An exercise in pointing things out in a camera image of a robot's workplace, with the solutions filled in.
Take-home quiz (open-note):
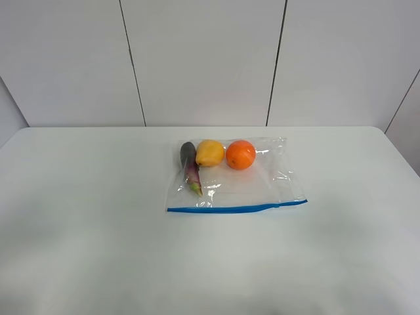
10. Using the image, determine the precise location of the purple eggplant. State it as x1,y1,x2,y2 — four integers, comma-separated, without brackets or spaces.
180,142,203,197

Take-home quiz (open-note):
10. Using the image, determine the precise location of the clear zip bag blue seal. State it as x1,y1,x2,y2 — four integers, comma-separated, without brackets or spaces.
167,137,307,214

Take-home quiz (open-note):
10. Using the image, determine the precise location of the orange fruit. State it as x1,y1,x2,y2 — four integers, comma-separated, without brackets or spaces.
226,140,256,171

